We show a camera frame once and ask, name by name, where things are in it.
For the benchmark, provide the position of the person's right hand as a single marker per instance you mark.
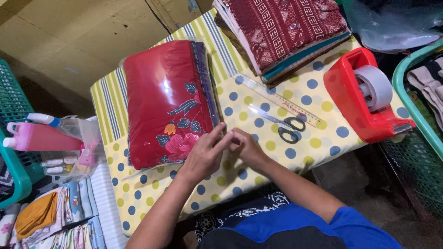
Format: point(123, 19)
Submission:
point(252, 150)

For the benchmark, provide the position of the person's left hand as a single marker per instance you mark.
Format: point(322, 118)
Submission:
point(202, 159)

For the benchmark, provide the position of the person's right fingers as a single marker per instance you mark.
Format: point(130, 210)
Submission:
point(239, 138)

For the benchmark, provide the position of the red floral fabric plastic package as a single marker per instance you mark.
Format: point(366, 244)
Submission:
point(159, 103)

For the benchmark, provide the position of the clear plastic ruler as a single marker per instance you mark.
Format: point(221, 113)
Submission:
point(277, 98)

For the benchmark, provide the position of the person's black white patterned sarong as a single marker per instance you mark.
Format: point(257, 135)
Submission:
point(252, 205)

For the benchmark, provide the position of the purple fabric plastic package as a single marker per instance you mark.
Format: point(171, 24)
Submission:
point(204, 76)

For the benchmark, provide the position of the stack of folded fabrics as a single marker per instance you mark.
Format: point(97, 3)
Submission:
point(277, 74)

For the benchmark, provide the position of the polka-dot striped tablecloth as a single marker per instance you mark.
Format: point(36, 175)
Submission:
point(311, 114)

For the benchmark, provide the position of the person's blue shirt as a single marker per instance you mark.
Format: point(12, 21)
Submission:
point(311, 228)

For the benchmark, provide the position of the red tape dispenser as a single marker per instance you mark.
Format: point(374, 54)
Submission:
point(349, 96)

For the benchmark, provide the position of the maroon patterned folded shirt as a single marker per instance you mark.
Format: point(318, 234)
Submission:
point(283, 27)

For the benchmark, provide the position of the grey tape roll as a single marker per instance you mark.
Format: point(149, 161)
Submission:
point(375, 86)

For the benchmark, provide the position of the white ribbed mat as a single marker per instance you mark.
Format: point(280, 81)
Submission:
point(107, 207)

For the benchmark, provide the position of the clear plastic container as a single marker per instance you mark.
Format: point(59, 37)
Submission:
point(86, 138)

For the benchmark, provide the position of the green plastic basket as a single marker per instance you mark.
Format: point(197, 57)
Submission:
point(415, 155)

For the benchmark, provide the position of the pile of patterned folded cloths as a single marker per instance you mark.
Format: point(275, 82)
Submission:
point(74, 207)

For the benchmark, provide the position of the clear plastic bag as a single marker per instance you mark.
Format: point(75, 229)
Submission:
point(391, 24)

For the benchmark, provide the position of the beige folded cloth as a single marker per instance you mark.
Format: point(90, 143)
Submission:
point(427, 86)

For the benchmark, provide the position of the pink plastic bottle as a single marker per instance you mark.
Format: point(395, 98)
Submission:
point(41, 138)

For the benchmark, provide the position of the white bottle with blue cap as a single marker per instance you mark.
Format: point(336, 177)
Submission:
point(41, 118)

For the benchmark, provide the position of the mustard folded cloth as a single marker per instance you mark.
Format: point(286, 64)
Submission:
point(36, 214)

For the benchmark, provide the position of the teal plastic basket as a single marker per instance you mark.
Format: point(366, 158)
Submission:
point(14, 114)

